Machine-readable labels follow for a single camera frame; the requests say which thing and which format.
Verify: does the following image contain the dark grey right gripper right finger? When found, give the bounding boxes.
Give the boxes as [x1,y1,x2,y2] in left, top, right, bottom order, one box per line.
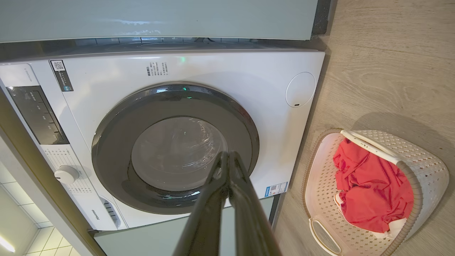
[229,152,282,256]

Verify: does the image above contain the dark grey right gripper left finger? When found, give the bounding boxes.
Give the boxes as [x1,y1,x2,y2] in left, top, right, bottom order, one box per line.
[173,152,229,256]

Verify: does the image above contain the white perforated laundry basket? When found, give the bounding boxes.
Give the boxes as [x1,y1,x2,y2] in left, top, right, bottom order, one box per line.
[302,128,450,256]

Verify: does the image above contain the blue energy label sticker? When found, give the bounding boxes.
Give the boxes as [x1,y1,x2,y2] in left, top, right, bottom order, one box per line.
[264,182,288,198]

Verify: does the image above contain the dark grey round washer door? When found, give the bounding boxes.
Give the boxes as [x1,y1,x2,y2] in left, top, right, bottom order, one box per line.
[91,82,260,215]

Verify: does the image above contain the red garment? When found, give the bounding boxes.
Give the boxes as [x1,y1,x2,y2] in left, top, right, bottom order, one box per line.
[333,138,414,233]

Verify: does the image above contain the round white filter cover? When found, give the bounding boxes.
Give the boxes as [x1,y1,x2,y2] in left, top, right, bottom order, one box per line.
[285,72,316,108]

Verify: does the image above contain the white washer control knob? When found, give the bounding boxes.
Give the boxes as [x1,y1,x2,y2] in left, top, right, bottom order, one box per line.
[54,165,80,185]

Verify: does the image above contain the white front-load washing machine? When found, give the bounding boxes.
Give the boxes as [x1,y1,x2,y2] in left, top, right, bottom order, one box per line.
[0,50,326,231]

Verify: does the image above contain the black washer control panel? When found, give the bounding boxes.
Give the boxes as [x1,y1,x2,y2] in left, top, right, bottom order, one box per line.
[6,86,70,145]

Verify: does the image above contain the black QR code sticker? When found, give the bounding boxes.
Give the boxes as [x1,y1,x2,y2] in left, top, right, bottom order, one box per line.
[50,60,74,92]

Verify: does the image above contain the dark cabinet edge strip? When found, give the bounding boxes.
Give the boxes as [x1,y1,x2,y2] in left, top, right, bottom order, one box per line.
[311,0,333,36]

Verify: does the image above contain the washer detergent drawer handle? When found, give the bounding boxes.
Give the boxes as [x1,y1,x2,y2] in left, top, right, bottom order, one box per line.
[101,197,121,228]

